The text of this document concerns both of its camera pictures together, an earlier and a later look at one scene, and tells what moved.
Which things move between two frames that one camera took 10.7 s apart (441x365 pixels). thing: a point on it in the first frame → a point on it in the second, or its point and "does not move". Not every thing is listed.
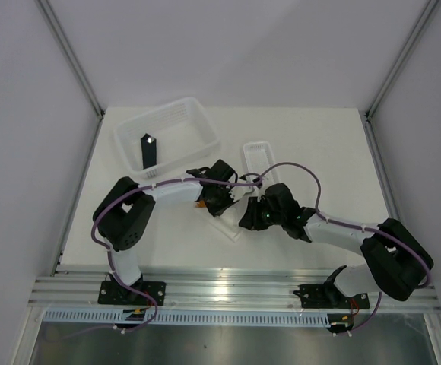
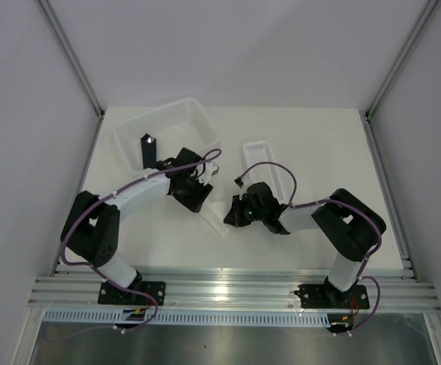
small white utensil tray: x=259 y=160 does not move
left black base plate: x=116 y=293 does not move
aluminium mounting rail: x=228 y=291 does not move
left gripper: x=215 y=211 → x=195 y=202
